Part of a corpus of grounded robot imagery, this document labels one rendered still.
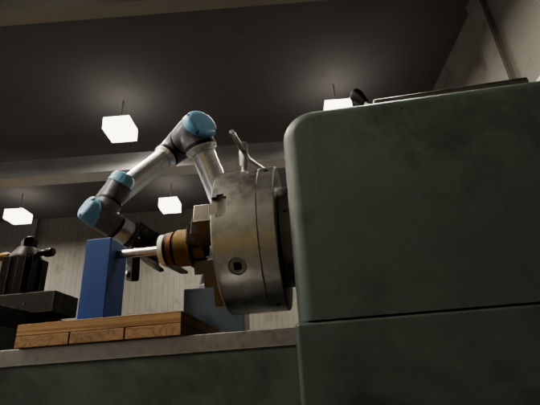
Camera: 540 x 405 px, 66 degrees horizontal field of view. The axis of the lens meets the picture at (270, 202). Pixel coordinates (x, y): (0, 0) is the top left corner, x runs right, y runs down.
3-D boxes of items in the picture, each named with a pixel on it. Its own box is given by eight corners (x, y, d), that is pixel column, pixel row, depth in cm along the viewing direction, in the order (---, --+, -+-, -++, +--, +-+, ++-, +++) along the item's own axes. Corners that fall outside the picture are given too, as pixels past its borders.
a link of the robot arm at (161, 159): (170, 136, 167) (75, 206, 134) (182, 122, 159) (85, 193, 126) (190, 157, 169) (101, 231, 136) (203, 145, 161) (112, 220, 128)
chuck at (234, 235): (282, 315, 102) (272, 194, 112) (262, 306, 72) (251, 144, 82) (246, 318, 103) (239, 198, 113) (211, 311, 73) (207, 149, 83)
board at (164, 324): (231, 351, 101) (230, 334, 103) (180, 334, 69) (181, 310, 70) (114, 360, 104) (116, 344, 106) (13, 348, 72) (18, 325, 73)
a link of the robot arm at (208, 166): (244, 255, 154) (191, 125, 161) (269, 244, 143) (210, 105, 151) (219, 265, 146) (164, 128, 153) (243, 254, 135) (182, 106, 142)
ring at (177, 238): (211, 233, 100) (175, 237, 101) (200, 218, 92) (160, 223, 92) (211, 271, 96) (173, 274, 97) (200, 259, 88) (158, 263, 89)
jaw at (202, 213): (239, 224, 92) (226, 194, 82) (239, 245, 89) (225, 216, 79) (190, 230, 93) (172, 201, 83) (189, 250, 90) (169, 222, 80)
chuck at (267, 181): (296, 313, 102) (285, 193, 112) (282, 304, 72) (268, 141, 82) (282, 315, 102) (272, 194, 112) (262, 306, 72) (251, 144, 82)
